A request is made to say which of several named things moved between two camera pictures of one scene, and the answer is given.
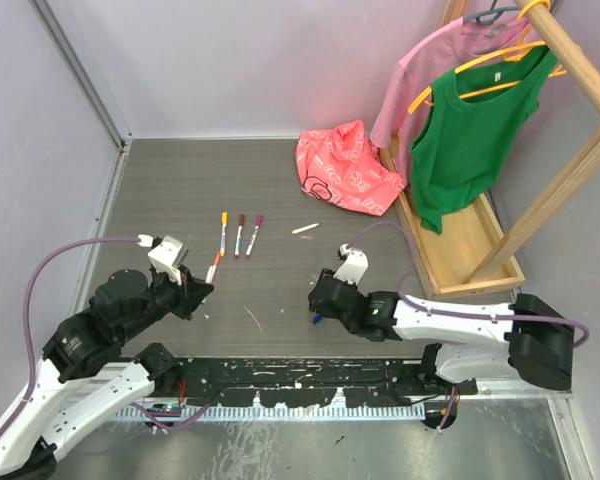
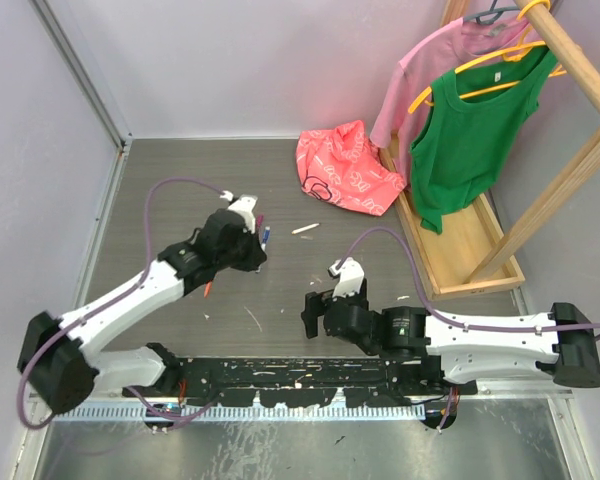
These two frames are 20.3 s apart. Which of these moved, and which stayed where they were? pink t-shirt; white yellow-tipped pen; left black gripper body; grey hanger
Moved: left black gripper body
Stayed: grey hanger; pink t-shirt; white yellow-tipped pen
